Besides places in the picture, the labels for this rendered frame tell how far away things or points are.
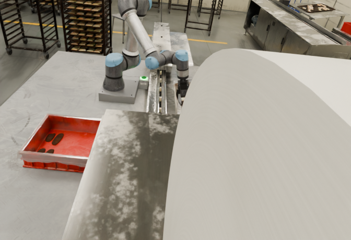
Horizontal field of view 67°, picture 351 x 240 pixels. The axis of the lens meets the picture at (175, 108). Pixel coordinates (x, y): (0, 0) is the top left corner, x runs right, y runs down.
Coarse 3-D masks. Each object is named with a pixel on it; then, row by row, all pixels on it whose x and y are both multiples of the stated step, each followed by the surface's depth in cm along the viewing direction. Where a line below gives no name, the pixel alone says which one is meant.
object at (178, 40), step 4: (172, 32) 328; (176, 32) 330; (152, 36) 308; (172, 36) 316; (176, 36) 318; (180, 36) 320; (184, 36) 322; (152, 40) 296; (172, 40) 304; (176, 40) 305; (180, 40) 307; (184, 40) 309; (172, 44) 292; (176, 44) 294; (180, 44) 295; (184, 44) 297; (188, 44) 298; (172, 48) 283; (176, 48) 284; (180, 48) 286; (184, 48) 287; (188, 48) 288; (188, 52) 278; (192, 64) 253
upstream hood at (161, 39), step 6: (156, 24) 314; (162, 24) 317; (168, 24) 320; (156, 30) 294; (162, 30) 297; (168, 30) 299; (156, 36) 278; (162, 36) 280; (168, 36) 282; (156, 42) 262; (162, 42) 264; (168, 42) 266; (156, 48) 249; (162, 48) 251; (168, 48) 253; (162, 66) 219; (168, 66) 219
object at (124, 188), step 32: (128, 128) 83; (160, 128) 85; (96, 160) 71; (128, 160) 72; (160, 160) 73; (96, 192) 62; (128, 192) 63; (160, 192) 64; (96, 224) 55; (128, 224) 56; (160, 224) 57
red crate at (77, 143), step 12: (60, 132) 150; (72, 132) 151; (84, 132) 152; (48, 144) 141; (60, 144) 142; (72, 144) 143; (84, 144) 144; (84, 156) 136; (36, 168) 126; (48, 168) 126; (60, 168) 127; (72, 168) 126; (84, 168) 126
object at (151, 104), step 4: (152, 72) 219; (156, 72) 219; (152, 76) 212; (156, 76) 213; (152, 80) 206; (156, 80) 207; (152, 84) 201; (148, 88) 195; (152, 88) 196; (148, 92) 190; (152, 92) 191; (148, 96) 186; (152, 96) 187; (148, 100) 182; (152, 100) 182; (148, 104) 177; (152, 104) 178; (148, 108) 173; (152, 108) 174; (152, 112) 170
